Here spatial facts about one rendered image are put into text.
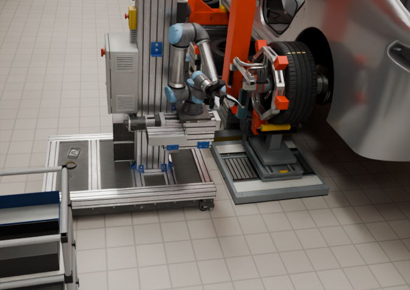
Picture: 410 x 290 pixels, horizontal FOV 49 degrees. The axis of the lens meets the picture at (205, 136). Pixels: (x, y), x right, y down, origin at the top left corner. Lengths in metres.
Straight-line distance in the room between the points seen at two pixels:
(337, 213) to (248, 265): 0.97
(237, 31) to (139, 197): 1.56
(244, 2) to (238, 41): 0.33
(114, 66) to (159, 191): 0.98
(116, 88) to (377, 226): 2.28
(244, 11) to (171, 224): 1.77
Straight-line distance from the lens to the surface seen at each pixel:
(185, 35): 2.82
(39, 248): 2.20
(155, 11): 2.99
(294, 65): 3.42
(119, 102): 3.17
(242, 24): 3.80
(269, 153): 3.92
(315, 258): 3.42
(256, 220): 3.57
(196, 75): 2.71
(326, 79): 3.69
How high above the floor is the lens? 2.38
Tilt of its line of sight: 32 degrees down
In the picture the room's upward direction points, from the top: 6 degrees clockwise
